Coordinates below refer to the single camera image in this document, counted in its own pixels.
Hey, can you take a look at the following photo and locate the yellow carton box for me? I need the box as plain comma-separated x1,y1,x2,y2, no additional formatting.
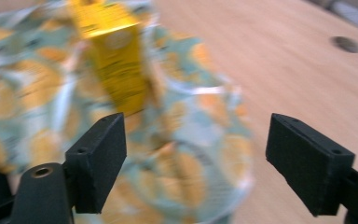
67,0,151,118

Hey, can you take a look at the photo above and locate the dark round table grommet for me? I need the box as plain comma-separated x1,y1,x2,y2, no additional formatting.
329,35,358,55

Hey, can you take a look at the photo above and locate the teal orange floral sleeveless top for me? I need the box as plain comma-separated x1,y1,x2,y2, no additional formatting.
0,0,256,224

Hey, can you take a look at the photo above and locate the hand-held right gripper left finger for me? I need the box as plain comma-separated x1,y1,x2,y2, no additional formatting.
64,112,128,215

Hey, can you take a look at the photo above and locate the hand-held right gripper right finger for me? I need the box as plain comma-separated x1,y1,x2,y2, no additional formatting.
265,112,356,217

